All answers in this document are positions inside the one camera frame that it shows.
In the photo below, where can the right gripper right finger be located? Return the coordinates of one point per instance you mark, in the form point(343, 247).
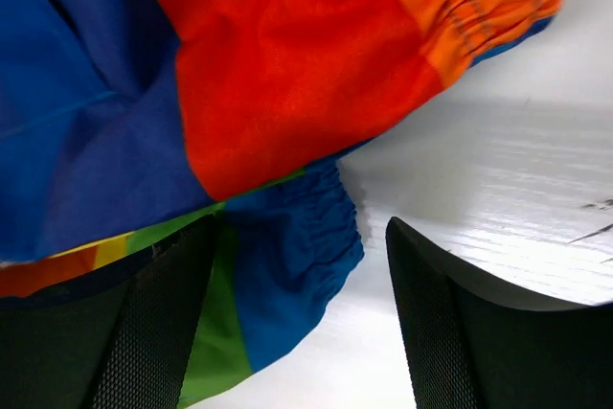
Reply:
point(474, 340)

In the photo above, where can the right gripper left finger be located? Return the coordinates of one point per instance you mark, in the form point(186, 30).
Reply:
point(117, 337)

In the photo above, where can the rainbow striped shorts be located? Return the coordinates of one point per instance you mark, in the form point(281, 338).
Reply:
point(125, 121)

